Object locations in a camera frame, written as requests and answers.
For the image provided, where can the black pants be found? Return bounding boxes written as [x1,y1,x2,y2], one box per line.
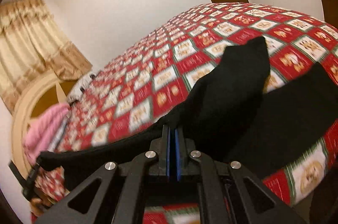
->
[40,37,337,190]

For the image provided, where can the pink folded blanket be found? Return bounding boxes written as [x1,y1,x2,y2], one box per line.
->
[22,103,70,165]

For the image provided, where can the cream wooden headboard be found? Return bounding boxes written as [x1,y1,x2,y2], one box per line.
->
[11,70,76,178]

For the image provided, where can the grey white patterned pillow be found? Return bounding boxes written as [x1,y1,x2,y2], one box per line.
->
[67,72,96,104]

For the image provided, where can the red christmas patterned bedspread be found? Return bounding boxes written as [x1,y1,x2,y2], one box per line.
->
[37,3,337,223]

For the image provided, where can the beige patterned curtain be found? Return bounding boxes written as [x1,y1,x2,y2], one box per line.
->
[1,0,92,112]

